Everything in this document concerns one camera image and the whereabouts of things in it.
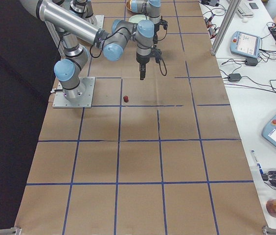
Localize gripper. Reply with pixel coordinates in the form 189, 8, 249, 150
136, 55, 150, 80
153, 23, 159, 44

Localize strawberry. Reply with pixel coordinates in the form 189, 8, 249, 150
123, 95, 129, 103

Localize light green plate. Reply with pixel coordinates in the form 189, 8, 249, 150
128, 14, 149, 24

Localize wicker basket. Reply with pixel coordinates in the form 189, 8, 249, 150
126, 0, 132, 11

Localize teach pendant upper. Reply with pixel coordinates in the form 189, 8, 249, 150
230, 31, 261, 59

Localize white keyboard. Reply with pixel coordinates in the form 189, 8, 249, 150
236, 1, 254, 18

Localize black power adapter lower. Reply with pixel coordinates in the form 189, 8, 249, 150
228, 73, 242, 82

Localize black power adapter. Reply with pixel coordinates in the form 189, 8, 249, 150
244, 58, 258, 67
228, 73, 242, 82

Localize brown paper table cover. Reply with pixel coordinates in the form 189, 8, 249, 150
15, 0, 266, 235

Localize black power adapter upper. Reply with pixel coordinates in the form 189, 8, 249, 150
244, 58, 258, 67

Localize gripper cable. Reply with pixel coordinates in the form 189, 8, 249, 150
159, 16, 169, 42
152, 47, 167, 76

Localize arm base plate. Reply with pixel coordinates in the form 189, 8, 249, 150
52, 77, 95, 108
88, 15, 105, 28

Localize aluminium frame post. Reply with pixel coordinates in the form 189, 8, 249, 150
210, 0, 241, 56

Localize metal corner bracket left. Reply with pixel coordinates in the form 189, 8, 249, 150
0, 227, 22, 235

